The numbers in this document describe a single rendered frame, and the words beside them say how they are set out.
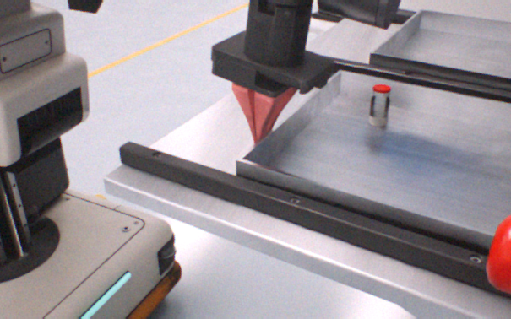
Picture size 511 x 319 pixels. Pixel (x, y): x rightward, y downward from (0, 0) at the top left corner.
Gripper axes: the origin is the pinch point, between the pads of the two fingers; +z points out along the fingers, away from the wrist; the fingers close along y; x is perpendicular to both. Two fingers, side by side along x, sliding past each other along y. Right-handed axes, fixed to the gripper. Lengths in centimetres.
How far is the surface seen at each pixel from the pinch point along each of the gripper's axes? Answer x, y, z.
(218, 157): -1.5, -3.9, 3.7
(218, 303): 51, -30, 95
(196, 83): 180, -132, 107
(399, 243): -7.7, 17.3, -0.9
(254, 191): -7.7, 3.9, 0.7
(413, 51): 41.4, 4.3, 1.7
